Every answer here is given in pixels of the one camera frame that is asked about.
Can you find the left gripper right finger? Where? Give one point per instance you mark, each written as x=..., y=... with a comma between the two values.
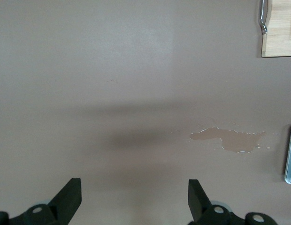
x=213, y=216

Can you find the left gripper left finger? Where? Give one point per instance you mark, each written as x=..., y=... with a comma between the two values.
x=56, y=211

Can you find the brown table cover sheet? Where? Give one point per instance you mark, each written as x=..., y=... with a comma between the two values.
x=89, y=47

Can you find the wooden cutting board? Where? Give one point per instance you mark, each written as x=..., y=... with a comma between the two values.
x=281, y=28

